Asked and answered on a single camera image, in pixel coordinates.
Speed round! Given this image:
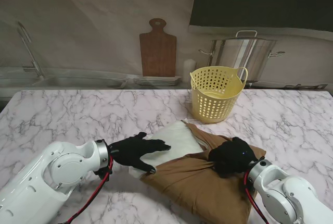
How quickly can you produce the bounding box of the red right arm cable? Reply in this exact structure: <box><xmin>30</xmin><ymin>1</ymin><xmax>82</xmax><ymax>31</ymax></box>
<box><xmin>244</xmin><ymin>171</ymin><xmax>268</xmax><ymax>224</ymax></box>

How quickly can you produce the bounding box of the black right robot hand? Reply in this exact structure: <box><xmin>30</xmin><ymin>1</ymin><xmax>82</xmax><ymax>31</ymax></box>
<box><xmin>208</xmin><ymin>137</ymin><xmax>258</xmax><ymax>178</ymax></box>

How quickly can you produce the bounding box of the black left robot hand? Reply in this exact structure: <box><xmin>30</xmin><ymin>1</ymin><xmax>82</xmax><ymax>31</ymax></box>
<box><xmin>109</xmin><ymin>132</ymin><xmax>172</xmax><ymax>175</ymax></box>

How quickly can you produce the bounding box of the dark wall panel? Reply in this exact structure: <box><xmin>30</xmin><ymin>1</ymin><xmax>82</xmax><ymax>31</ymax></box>
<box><xmin>189</xmin><ymin>0</ymin><xmax>333</xmax><ymax>31</ymax></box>

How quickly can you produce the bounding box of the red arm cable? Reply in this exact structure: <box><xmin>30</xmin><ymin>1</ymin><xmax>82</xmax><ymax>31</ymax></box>
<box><xmin>244</xmin><ymin>171</ymin><xmax>268</xmax><ymax>224</ymax></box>
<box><xmin>65</xmin><ymin>155</ymin><xmax>114</xmax><ymax>224</ymax></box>

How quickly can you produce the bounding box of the large steel stock pot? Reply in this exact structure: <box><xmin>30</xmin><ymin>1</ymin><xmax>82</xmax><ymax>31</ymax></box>
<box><xmin>199</xmin><ymin>30</ymin><xmax>286</xmax><ymax>83</ymax></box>

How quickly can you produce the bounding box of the brown wooden cutting board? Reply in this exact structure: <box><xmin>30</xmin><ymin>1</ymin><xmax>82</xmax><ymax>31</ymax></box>
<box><xmin>139</xmin><ymin>18</ymin><xmax>177</xmax><ymax>77</ymax></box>

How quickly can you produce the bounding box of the chrome kitchen faucet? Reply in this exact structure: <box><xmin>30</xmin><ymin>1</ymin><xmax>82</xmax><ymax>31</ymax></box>
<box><xmin>17</xmin><ymin>21</ymin><xmax>45</xmax><ymax>79</ymax></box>

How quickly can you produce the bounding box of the yellow perforated laundry basket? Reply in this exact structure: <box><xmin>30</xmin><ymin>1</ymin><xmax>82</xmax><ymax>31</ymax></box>
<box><xmin>189</xmin><ymin>65</ymin><xmax>249</xmax><ymax>125</ymax></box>

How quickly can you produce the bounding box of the red left arm cable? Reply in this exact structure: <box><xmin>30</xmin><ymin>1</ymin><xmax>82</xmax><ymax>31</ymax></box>
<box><xmin>65</xmin><ymin>155</ymin><xmax>114</xmax><ymax>224</ymax></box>

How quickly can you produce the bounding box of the stack of white plates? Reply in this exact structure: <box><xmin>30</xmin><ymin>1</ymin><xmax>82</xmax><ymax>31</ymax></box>
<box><xmin>132</xmin><ymin>75</ymin><xmax>182</xmax><ymax>86</ymax></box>

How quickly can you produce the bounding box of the white pillow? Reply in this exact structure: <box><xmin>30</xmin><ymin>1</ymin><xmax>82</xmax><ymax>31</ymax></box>
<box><xmin>129</xmin><ymin>120</ymin><xmax>205</xmax><ymax>180</ymax></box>

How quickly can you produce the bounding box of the brown pillowcase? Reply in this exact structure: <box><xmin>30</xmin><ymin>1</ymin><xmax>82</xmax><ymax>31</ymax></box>
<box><xmin>140</xmin><ymin>121</ymin><xmax>267</xmax><ymax>224</ymax></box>

